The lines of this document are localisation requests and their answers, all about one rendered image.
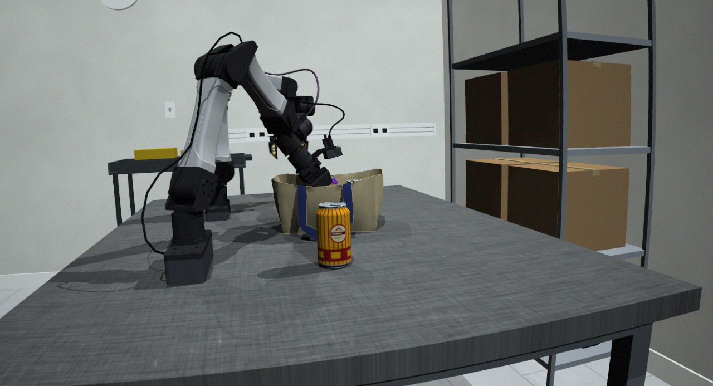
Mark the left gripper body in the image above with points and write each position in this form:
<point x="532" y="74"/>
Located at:
<point x="272" y="138"/>

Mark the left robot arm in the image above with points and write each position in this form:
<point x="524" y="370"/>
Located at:
<point x="224" y="166"/>

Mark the beige canvas tote bag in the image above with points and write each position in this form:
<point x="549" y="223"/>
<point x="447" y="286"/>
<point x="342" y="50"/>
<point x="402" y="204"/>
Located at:
<point x="297" y="202"/>

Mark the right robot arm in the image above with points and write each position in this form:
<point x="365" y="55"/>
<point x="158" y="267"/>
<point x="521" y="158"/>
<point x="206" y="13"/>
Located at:
<point x="193" y="182"/>

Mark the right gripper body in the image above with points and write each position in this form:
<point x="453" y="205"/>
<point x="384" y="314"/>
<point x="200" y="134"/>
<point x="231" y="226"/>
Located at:
<point x="309" y="170"/>

